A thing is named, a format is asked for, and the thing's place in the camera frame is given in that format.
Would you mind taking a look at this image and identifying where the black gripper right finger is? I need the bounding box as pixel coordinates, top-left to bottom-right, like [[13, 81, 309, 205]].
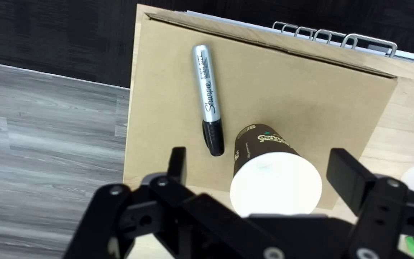
[[326, 147, 414, 259]]

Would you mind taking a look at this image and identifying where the flat cardboard box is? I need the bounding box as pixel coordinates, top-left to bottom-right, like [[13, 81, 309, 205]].
[[121, 3, 400, 213]]

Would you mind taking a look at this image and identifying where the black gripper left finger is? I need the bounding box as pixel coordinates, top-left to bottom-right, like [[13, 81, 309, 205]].
[[62, 146, 197, 259]]

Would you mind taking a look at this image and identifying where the brown paper cup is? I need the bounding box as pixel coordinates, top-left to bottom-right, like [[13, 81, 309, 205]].
[[229, 123, 325, 219]]

